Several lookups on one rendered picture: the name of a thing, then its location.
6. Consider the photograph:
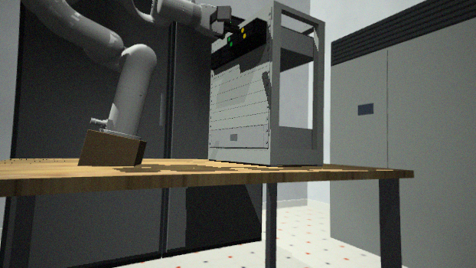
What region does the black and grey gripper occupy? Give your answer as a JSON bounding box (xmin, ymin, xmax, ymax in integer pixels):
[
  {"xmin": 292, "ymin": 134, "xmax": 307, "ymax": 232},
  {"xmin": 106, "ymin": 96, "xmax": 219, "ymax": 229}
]
[{"xmin": 195, "ymin": 4, "xmax": 240, "ymax": 40}]

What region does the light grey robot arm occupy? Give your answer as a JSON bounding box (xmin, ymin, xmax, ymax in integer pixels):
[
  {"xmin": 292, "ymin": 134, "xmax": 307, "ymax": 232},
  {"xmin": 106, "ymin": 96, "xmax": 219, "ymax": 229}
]
[{"xmin": 21, "ymin": 0, "xmax": 201, "ymax": 140}]

